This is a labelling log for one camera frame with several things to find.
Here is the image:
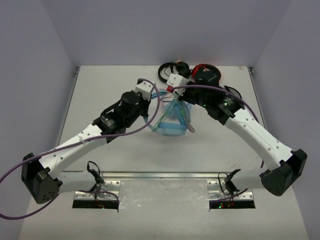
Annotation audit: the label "light blue headphones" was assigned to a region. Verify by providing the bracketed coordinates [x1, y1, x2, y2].
[148, 90, 195, 137]

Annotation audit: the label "white black headphones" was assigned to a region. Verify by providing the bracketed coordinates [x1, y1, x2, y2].
[224, 85, 242, 99]

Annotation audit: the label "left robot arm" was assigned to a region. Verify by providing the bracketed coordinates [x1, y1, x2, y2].
[21, 90, 152, 204]

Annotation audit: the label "metal mounting plate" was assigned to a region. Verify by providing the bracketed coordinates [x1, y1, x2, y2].
[73, 178, 121, 201]
[207, 178, 254, 201]

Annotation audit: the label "purple cable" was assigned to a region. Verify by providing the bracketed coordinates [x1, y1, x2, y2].
[172, 84, 265, 168]
[0, 78, 161, 220]

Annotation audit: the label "green headphone cable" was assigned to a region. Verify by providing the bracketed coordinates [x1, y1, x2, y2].
[151, 96, 188, 132]

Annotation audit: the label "aluminium table edge rail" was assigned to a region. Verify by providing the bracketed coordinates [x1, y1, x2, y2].
[62, 170, 231, 179]

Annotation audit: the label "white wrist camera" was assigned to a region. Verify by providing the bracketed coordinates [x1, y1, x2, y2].
[134, 78, 156, 101]
[166, 73, 189, 96]

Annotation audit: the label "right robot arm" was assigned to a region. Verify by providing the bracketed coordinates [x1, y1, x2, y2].
[180, 79, 307, 196]

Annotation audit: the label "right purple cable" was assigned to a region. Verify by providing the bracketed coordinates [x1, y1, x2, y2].
[172, 84, 265, 168]

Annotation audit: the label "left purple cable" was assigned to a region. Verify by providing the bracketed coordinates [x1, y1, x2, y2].
[0, 78, 161, 220]

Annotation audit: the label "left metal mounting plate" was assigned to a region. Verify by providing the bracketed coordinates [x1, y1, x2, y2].
[73, 178, 121, 201]

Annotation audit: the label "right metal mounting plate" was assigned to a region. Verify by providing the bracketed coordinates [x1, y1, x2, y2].
[207, 178, 254, 201]

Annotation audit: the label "black headset with microphone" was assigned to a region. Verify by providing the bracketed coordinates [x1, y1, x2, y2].
[157, 60, 191, 83]

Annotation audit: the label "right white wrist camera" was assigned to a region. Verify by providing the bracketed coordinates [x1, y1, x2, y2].
[166, 73, 189, 96]

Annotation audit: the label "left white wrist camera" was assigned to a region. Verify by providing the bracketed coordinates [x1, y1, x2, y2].
[134, 78, 156, 101]

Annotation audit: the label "red headphones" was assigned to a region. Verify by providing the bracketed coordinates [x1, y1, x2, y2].
[191, 63, 221, 82]

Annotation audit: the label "pink blue cat-ear headphones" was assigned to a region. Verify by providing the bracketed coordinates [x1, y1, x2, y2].
[159, 88, 192, 119]

